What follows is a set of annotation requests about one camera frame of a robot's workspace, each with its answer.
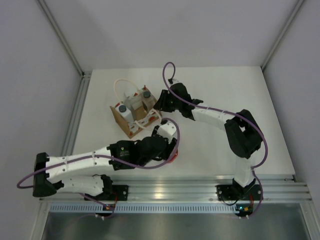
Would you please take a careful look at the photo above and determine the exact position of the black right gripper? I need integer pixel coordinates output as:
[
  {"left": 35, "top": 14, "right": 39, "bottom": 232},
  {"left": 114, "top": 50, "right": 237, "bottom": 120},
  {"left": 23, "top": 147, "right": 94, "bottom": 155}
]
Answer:
[{"left": 154, "top": 90, "right": 182, "bottom": 113}]

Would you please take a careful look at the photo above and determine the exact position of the red shampoo bottle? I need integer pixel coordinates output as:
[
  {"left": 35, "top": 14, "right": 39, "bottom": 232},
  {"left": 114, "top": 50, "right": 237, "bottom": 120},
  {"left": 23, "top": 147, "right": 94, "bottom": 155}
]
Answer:
[{"left": 167, "top": 150, "right": 179, "bottom": 164}]

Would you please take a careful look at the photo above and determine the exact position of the burlap watermelon canvas bag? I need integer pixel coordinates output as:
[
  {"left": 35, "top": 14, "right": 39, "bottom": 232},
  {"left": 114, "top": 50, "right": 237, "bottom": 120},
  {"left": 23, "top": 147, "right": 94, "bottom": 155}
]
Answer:
[{"left": 110, "top": 78, "right": 162, "bottom": 139}]

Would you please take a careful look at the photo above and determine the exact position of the clear plastic tube pack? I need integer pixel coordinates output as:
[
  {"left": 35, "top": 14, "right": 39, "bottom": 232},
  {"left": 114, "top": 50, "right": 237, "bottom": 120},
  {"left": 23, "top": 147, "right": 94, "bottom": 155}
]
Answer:
[{"left": 123, "top": 93, "right": 143, "bottom": 111}]

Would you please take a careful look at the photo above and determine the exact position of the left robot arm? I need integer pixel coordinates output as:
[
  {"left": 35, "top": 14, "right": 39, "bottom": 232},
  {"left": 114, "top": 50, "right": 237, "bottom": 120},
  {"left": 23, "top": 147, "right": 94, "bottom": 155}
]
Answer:
[{"left": 32, "top": 121, "right": 178, "bottom": 200}]

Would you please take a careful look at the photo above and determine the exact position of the clear bottle grey cap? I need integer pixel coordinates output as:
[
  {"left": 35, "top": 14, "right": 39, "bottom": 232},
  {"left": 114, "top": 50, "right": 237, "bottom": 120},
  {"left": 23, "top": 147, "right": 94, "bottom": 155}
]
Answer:
[{"left": 141, "top": 90, "right": 156, "bottom": 112}]

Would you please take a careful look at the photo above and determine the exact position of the white bottle grey cap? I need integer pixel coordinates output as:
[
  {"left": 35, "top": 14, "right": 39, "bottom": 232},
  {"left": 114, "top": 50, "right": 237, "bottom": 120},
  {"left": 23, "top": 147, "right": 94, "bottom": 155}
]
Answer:
[{"left": 115, "top": 104, "right": 135, "bottom": 123}]

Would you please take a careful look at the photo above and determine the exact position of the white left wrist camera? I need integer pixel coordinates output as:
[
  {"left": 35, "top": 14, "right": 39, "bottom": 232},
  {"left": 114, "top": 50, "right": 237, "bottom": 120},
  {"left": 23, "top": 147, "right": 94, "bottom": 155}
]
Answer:
[{"left": 157, "top": 121, "right": 178, "bottom": 139}]

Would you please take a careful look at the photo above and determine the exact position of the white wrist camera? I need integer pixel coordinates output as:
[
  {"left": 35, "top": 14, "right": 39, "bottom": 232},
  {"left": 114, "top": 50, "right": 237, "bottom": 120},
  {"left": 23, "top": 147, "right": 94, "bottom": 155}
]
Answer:
[
  {"left": 168, "top": 77, "right": 179, "bottom": 86},
  {"left": 157, "top": 121, "right": 178, "bottom": 139}
]

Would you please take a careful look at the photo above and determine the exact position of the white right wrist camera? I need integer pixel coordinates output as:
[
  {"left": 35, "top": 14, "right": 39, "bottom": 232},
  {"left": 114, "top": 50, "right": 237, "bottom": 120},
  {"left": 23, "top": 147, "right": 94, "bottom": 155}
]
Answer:
[{"left": 168, "top": 77, "right": 179, "bottom": 86}]

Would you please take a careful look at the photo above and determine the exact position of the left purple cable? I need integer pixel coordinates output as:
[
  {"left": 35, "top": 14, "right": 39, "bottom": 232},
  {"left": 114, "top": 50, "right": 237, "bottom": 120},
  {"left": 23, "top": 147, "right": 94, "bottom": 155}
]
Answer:
[{"left": 16, "top": 119, "right": 181, "bottom": 221}]

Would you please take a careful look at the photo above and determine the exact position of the aluminium rail base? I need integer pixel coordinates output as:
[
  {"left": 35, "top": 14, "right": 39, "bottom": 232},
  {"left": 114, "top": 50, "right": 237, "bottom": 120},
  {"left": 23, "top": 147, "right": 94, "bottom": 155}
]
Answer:
[{"left": 38, "top": 174, "right": 313, "bottom": 202}]

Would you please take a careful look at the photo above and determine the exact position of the perforated cable duct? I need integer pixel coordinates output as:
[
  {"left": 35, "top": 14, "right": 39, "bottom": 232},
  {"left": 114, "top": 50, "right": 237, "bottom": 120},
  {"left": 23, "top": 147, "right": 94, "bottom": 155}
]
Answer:
[{"left": 49, "top": 203, "right": 249, "bottom": 214}]

